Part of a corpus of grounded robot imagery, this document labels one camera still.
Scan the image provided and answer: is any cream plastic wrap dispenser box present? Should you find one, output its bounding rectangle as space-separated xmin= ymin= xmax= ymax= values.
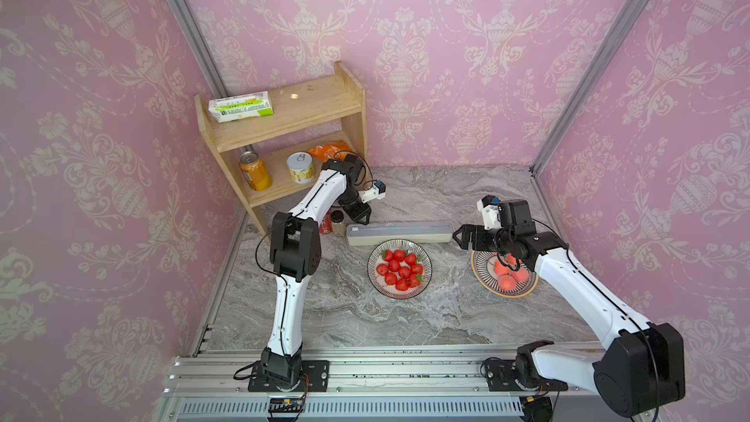
xmin=346 ymin=221 xmax=454 ymax=246

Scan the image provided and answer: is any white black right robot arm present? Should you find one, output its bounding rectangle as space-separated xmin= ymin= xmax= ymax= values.
xmin=453 ymin=195 xmax=687 ymax=417

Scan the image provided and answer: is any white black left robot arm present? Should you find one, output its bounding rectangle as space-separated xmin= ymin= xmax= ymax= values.
xmin=260 ymin=150 xmax=386 ymax=391

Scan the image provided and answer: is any striped plate of peaches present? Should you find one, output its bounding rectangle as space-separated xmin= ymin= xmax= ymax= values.
xmin=470 ymin=251 xmax=539 ymax=299

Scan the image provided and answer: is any red cola can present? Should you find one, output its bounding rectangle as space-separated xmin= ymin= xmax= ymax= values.
xmin=318 ymin=210 xmax=333 ymax=236

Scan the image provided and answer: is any orange snack bag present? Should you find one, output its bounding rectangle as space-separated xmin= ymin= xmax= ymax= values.
xmin=307 ymin=140 xmax=352 ymax=161

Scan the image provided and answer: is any white yellow tin can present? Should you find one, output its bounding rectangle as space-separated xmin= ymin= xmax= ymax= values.
xmin=286 ymin=152 xmax=316 ymax=185

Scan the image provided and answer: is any wooden two-tier shelf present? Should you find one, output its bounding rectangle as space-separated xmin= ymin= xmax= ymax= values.
xmin=195 ymin=62 xmax=368 ymax=234

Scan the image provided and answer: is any orange drink can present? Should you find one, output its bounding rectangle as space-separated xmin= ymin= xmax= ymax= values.
xmin=238 ymin=150 xmax=271 ymax=191

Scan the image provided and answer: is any green white carton box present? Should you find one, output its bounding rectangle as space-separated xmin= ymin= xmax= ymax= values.
xmin=208 ymin=91 xmax=273 ymax=123

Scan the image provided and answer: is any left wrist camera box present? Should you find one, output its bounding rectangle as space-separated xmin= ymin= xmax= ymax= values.
xmin=359 ymin=181 xmax=387 ymax=203

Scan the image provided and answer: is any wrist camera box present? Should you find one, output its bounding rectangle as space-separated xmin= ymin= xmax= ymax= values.
xmin=477 ymin=195 xmax=502 ymax=231
xmin=359 ymin=181 xmax=387 ymax=203

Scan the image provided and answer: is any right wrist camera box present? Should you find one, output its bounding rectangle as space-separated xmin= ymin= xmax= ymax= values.
xmin=477 ymin=195 xmax=502 ymax=231

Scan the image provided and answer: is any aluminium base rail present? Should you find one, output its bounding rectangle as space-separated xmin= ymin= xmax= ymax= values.
xmin=153 ymin=345 xmax=620 ymax=421

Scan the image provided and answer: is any aluminium corner frame post left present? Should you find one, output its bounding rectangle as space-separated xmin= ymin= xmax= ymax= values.
xmin=167 ymin=0 xmax=229 ymax=98

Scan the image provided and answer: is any aluminium corner frame post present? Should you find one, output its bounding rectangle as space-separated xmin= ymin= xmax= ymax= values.
xmin=529 ymin=0 xmax=648 ymax=181
xmin=167 ymin=0 xmax=229 ymax=98

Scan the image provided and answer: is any aluminium corner frame post right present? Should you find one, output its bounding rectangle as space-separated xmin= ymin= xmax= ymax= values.
xmin=529 ymin=0 xmax=648 ymax=181

